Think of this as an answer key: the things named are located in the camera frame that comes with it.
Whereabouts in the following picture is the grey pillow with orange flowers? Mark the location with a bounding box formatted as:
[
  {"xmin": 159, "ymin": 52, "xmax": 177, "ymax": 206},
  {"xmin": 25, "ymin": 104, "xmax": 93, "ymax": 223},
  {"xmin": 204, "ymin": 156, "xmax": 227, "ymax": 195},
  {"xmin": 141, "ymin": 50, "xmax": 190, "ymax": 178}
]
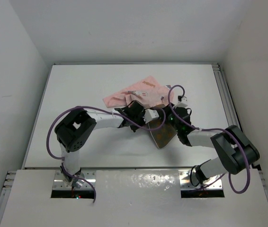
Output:
[{"xmin": 150, "ymin": 104, "xmax": 177, "ymax": 149}]

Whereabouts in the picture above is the pink bunny print pillowcase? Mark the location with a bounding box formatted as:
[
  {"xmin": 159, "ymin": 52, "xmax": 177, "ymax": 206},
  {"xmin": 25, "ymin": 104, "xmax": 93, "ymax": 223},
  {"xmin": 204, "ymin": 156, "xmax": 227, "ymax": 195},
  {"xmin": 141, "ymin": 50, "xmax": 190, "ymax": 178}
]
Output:
[{"xmin": 103, "ymin": 76, "xmax": 171, "ymax": 108}]

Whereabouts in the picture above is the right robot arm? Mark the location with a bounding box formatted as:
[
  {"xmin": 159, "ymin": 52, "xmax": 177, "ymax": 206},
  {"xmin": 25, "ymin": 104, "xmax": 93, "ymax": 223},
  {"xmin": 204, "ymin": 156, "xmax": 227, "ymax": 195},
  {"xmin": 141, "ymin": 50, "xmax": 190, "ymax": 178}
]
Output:
[{"xmin": 165, "ymin": 106, "xmax": 260, "ymax": 194}]

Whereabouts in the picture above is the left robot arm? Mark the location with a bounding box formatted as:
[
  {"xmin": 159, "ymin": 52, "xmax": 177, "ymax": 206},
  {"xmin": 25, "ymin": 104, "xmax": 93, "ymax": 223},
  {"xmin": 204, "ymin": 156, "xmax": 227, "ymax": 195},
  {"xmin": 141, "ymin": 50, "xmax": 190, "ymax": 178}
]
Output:
[{"xmin": 54, "ymin": 101, "xmax": 146, "ymax": 188}]

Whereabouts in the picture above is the white front cover panel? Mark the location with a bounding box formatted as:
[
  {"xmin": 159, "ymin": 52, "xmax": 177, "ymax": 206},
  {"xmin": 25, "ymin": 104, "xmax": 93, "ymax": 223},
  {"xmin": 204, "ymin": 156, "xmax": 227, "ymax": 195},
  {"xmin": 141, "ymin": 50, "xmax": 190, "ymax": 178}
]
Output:
[{"xmin": 1, "ymin": 170, "xmax": 268, "ymax": 227}]

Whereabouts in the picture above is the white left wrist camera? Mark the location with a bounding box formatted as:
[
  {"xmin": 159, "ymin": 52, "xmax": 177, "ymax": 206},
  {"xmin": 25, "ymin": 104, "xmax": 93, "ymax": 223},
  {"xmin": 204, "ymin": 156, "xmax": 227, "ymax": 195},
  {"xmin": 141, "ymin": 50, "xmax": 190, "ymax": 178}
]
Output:
[{"xmin": 143, "ymin": 109, "xmax": 160, "ymax": 123}]

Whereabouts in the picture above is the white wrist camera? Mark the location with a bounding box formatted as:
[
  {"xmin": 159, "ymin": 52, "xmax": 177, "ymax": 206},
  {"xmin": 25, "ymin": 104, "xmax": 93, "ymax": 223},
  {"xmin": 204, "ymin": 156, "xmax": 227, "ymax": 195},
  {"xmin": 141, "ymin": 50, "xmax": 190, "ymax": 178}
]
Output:
[
  {"xmin": 143, "ymin": 109, "xmax": 160, "ymax": 123},
  {"xmin": 175, "ymin": 95, "xmax": 188, "ymax": 108}
]

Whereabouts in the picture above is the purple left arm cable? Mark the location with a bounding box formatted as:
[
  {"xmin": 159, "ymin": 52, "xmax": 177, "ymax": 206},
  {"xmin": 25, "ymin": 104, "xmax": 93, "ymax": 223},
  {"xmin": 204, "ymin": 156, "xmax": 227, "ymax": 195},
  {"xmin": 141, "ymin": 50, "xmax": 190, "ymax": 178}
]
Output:
[{"xmin": 46, "ymin": 105, "xmax": 168, "ymax": 204}]

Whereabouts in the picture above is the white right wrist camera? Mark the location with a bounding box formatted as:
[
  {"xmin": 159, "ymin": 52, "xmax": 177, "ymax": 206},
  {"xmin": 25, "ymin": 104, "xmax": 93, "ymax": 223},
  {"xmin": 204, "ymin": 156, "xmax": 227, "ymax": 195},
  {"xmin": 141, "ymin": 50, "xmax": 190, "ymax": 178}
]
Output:
[{"xmin": 175, "ymin": 95, "xmax": 188, "ymax": 108}]

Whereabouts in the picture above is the aluminium frame rail right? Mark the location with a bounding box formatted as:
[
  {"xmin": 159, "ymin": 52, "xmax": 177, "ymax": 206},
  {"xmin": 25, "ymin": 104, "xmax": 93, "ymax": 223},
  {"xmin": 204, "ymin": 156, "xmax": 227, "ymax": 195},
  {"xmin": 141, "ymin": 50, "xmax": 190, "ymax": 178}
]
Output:
[{"xmin": 212, "ymin": 63, "xmax": 242, "ymax": 129}]

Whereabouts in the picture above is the aluminium frame rail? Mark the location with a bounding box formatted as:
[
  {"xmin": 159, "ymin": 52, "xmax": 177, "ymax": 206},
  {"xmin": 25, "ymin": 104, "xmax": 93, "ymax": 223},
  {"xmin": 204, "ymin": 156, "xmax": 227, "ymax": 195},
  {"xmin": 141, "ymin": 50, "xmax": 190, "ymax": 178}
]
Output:
[
  {"xmin": 212, "ymin": 63, "xmax": 242, "ymax": 129},
  {"xmin": 0, "ymin": 171, "xmax": 16, "ymax": 224}
]

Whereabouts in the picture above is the aluminium frame rail left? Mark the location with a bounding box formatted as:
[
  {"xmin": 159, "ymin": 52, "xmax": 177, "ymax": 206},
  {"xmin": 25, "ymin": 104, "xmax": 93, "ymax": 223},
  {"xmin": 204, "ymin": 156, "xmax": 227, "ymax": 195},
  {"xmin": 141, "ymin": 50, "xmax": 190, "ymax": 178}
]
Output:
[{"xmin": 0, "ymin": 171, "xmax": 16, "ymax": 224}]

